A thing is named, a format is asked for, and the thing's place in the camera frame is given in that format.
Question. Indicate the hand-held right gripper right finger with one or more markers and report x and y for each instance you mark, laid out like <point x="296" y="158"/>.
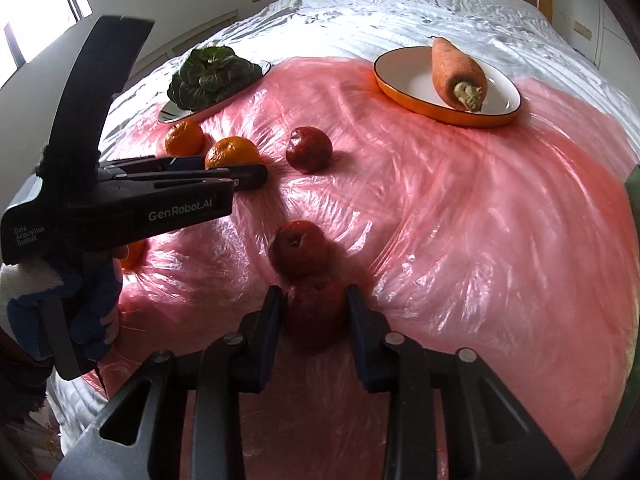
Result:
<point x="357" y="320"/>

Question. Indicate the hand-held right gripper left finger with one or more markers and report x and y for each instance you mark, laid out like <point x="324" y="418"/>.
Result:
<point x="272" y="320"/>

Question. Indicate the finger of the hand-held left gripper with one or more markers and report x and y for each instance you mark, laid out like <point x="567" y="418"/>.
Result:
<point x="150" y="165"/>
<point x="250" y="177"/>

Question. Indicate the orange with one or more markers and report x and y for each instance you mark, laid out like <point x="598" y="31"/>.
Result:
<point x="231" y="151"/>
<point x="134" y="256"/>
<point x="184" y="137"/>

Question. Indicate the red apple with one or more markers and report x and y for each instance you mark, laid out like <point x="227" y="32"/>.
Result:
<point x="315" y="317"/>
<point x="309" y="148"/>
<point x="299" y="248"/>

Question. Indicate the green metal tray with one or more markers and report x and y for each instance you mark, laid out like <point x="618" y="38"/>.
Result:
<point x="634" y="185"/>

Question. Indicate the person's left hand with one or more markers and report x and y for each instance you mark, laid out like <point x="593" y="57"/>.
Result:
<point x="100" y="300"/>

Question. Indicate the glossy oval plate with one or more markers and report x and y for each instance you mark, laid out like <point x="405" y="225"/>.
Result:
<point x="172" y="112"/>

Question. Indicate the bok choy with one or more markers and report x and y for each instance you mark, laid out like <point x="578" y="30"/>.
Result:
<point x="210" y="77"/>

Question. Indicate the pink plastic sheet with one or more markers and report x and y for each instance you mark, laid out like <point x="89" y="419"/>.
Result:
<point x="475" y="235"/>

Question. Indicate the orange-rimmed white plate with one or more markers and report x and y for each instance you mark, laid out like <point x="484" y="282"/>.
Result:
<point x="410" y="80"/>

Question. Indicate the window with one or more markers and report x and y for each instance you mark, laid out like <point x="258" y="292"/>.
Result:
<point x="35" y="5"/>

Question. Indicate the carrot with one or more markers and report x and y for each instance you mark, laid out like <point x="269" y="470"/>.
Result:
<point x="455" y="70"/>

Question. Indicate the white wardrobe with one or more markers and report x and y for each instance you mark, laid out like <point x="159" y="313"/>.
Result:
<point x="620" y="30"/>

